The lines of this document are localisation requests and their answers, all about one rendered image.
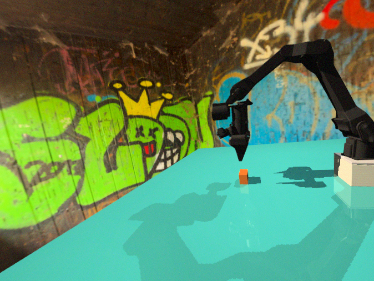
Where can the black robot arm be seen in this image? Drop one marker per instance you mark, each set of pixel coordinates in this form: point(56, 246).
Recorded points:
point(317, 57)

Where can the orange block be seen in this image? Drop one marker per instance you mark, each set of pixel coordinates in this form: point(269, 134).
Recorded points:
point(243, 176)

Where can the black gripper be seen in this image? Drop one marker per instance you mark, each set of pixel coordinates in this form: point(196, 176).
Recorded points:
point(240, 137)

